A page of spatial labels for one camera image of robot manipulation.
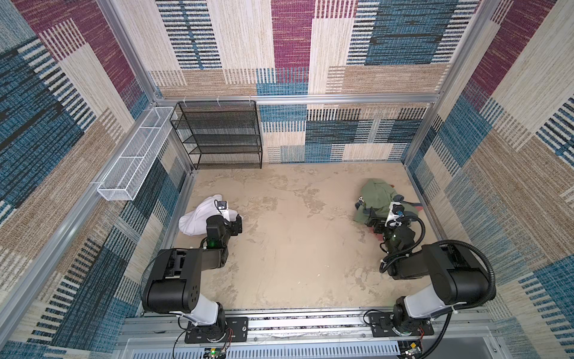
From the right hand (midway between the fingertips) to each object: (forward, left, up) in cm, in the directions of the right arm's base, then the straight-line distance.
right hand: (383, 210), depth 90 cm
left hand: (+3, +63, -2) cm, 63 cm away
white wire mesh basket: (-1, +89, +24) cm, 92 cm away
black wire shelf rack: (+41, +69, +9) cm, 81 cm away
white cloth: (0, +77, -5) cm, 77 cm away
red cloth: (-11, +5, +1) cm, 12 cm away
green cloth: (+7, +1, +1) cm, 7 cm away
